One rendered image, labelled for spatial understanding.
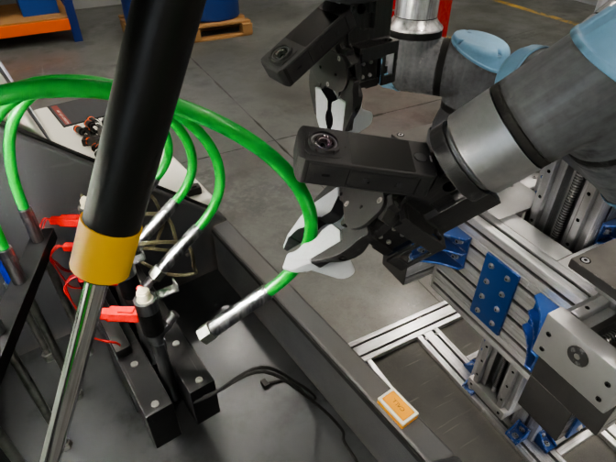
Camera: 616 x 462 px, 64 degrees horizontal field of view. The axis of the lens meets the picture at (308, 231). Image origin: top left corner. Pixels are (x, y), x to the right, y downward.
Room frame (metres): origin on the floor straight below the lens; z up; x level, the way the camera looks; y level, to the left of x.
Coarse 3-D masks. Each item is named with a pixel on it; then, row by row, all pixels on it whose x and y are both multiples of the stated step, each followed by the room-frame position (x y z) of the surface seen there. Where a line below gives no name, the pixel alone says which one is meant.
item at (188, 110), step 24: (0, 96) 0.33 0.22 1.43; (24, 96) 0.33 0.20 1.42; (48, 96) 0.34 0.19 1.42; (72, 96) 0.34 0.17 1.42; (96, 96) 0.34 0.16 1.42; (192, 120) 0.36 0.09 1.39; (216, 120) 0.36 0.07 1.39; (240, 144) 0.37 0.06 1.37; (264, 144) 0.37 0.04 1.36; (288, 168) 0.38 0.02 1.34; (312, 216) 0.38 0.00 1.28; (312, 240) 0.38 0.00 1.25
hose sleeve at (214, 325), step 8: (264, 288) 0.37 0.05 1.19; (248, 296) 0.37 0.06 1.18; (256, 296) 0.37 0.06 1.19; (264, 296) 0.37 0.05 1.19; (272, 296) 0.37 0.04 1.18; (240, 304) 0.37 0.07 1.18; (248, 304) 0.36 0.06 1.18; (256, 304) 0.36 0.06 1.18; (224, 312) 0.37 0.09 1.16; (232, 312) 0.36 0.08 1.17; (240, 312) 0.36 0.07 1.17; (248, 312) 0.36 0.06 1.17; (216, 320) 0.36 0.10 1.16; (224, 320) 0.36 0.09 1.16; (232, 320) 0.36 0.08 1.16; (216, 328) 0.35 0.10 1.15; (224, 328) 0.36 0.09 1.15
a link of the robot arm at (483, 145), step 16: (480, 96) 0.36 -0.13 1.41; (464, 112) 0.35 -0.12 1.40; (480, 112) 0.34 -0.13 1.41; (496, 112) 0.33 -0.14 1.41; (448, 128) 0.35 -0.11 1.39; (464, 128) 0.34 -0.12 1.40; (480, 128) 0.33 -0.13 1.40; (496, 128) 0.32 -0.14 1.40; (464, 144) 0.33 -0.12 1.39; (480, 144) 0.33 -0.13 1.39; (496, 144) 0.32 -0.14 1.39; (512, 144) 0.32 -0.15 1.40; (464, 160) 0.33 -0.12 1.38; (480, 160) 0.32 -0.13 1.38; (496, 160) 0.32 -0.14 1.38; (512, 160) 0.31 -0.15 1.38; (528, 160) 0.31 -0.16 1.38; (480, 176) 0.32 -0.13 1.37; (496, 176) 0.32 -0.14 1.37; (512, 176) 0.32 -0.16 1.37
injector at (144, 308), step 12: (156, 300) 0.42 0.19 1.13; (144, 312) 0.41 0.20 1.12; (156, 312) 0.41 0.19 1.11; (144, 324) 0.41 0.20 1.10; (156, 324) 0.41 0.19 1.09; (168, 324) 0.42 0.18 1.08; (156, 336) 0.41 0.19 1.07; (156, 348) 0.41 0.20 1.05; (156, 360) 0.41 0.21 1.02; (168, 360) 0.42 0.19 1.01; (168, 372) 0.41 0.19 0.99; (168, 384) 0.41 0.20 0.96
